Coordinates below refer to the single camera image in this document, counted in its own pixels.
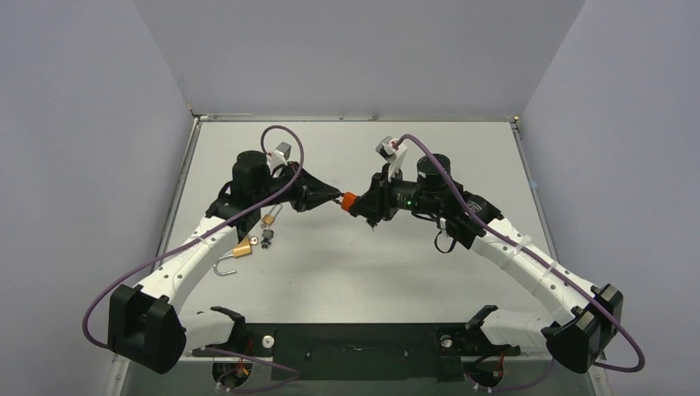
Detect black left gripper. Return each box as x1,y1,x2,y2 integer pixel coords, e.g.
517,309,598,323
255,161,341,214

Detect orange round padlock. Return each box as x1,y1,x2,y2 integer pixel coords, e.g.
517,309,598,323
340,191,357,212

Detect small brass padlock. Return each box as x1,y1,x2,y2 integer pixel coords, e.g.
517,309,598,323
260,204,283,229

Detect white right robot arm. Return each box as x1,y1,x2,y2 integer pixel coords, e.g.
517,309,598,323
342,154,623,374

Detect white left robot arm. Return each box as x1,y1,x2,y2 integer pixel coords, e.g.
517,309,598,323
106,150,342,374

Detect small black keys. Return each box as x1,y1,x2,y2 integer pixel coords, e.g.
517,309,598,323
260,229,274,249

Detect large brass padlock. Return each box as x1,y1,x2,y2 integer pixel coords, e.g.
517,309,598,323
212,235,260,276

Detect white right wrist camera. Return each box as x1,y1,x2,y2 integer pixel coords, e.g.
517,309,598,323
376,136,408,182

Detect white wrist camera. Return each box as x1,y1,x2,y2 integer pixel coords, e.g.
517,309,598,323
376,136,408,182
268,142,291,172

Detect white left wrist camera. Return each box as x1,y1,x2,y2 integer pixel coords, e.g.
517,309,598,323
268,142,291,172

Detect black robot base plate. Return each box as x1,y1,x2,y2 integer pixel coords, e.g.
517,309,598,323
195,323,521,382

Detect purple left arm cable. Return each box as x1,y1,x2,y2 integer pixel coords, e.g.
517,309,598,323
82,125,305,394

